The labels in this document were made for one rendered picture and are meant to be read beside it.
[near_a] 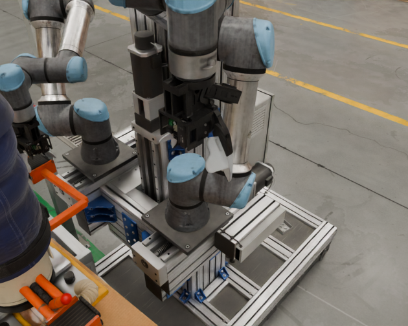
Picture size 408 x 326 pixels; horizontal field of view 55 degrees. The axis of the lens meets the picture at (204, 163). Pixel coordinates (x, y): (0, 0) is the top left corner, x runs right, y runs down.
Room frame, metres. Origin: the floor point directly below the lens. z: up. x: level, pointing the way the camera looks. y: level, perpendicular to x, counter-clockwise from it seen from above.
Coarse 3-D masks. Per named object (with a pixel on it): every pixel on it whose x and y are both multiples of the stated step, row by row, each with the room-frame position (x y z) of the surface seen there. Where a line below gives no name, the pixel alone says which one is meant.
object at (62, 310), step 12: (72, 300) 0.48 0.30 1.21; (84, 300) 0.49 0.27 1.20; (60, 312) 0.46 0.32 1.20; (72, 312) 0.46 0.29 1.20; (84, 312) 0.46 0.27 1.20; (96, 312) 0.46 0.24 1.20; (48, 324) 0.43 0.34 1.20; (60, 324) 0.43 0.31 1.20; (72, 324) 0.43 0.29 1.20; (84, 324) 0.43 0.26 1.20; (96, 324) 0.44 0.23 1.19
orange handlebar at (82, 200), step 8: (48, 176) 0.93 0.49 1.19; (56, 176) 0.93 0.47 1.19; (56, 184) 0.90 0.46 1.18; (64, 184) 0.89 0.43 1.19; (72, 192) 0.86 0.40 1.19; (80, 200) 0.82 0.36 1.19; (88, 200) 0.83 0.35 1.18; (72, 208) 0.79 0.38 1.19; (80, 208) 0.80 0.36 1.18; (56, 216) 0.76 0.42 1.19; (64, 216) 0.76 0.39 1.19; (72, 216) 0.77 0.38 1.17; (56, 224) 0.73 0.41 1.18; (40, 280) 0.55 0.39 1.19; (48, 280) 0.55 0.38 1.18; (24, 288) 0.52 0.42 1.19; (48, 288) 0.53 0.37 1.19; (56, 288) 0.53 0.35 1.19; (24, 296) 0.51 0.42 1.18; (32, 296) 0.50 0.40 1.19; (56, 296) 0.51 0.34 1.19; (32, 304) 0.49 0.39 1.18; (40, 304) 0.48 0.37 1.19; (40, 312) 0.47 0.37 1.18; (48, 312) 0.46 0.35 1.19
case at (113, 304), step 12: (96, 276) 0.73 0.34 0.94; (108, 288) 0.68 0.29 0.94; (108, 300) 0.65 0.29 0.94; (120, 300) 0.65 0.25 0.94; (24, 312) 0.61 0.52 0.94; (36, 312) 0.61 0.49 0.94; (108, 312) 0.61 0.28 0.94; (120, 312) 0.61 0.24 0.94; (132, 312) 0.61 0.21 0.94; (36, 324) 0.57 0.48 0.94; (108, 324) 0.57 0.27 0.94; (120, 324) 0.57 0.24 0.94; (132, 324) 0.57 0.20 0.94; (144, 324) 0.57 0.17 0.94; (156, 324) 0.57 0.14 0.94
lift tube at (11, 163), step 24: (0, 144) 0.58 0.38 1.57; (0, 168) 0.56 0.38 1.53; (24, 168) 0.63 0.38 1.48; (0, 192) 0.54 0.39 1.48; (24, 192) 0.59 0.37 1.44; (0, 216) 0.53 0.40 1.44; (24, 216) 0.57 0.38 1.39; (0, 240) 0.52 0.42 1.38; (24, 240) 0.54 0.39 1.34; (0, 264) 0.50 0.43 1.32
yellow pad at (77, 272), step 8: (56, 248) 0.74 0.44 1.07; (64, 256) 0.71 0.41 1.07; (72, 264) 0.68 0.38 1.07; (64, 272) 0.65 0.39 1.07; (72, 272) 0.63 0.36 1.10; (80, 272) 0.65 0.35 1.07; (56, 280) 0.63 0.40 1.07; (64, 280) 0.63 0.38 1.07; (72, 280) 0.62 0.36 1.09; (96, 280) 0.63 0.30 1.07; (64, 288) 0.60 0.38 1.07; (72, 288) 0.60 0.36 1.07; (104, 288) 0.60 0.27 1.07; (72, 296) 0.58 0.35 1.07; (104, 296) 0.59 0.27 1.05
